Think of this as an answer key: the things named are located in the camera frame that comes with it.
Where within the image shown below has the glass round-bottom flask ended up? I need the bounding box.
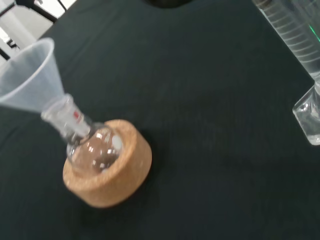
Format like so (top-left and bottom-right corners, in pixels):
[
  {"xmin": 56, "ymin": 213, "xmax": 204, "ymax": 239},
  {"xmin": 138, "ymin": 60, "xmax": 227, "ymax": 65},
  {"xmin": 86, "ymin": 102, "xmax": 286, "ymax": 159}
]
[{"xmin": 40, "ymin": 94, "xmax": 125, "ymax": 176}]

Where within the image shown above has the black bench cloth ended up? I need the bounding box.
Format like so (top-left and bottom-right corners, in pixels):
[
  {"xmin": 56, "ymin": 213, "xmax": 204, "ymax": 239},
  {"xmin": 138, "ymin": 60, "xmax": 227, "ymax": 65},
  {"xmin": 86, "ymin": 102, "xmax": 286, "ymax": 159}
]
[{"xmin": 0, "ymin": 0, "xmax": 320, "ymax": 240}]

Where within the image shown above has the cork ring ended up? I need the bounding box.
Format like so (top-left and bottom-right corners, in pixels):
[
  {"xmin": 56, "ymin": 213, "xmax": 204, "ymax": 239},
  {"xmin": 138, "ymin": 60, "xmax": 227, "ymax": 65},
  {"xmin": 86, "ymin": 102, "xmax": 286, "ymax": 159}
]
[{"xmin": 62, "ymin": 119, "xmax": 153, "ymax": 209}]

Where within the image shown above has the clear plastic funnel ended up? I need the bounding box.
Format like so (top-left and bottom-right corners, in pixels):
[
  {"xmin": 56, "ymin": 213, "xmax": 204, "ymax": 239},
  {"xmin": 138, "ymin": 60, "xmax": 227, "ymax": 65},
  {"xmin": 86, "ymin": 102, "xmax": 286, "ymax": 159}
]
[{"xmin": 0, "ymin": 37, "xmax": 74, "ymax": 116}]

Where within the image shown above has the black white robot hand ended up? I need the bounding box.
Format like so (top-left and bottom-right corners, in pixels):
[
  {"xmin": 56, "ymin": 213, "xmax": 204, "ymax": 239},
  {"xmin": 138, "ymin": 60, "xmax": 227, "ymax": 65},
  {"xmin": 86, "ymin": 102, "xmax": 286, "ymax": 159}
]
[{"xmin": 142, "ymin": 0, "xmax": 188, "ymax": 8}]

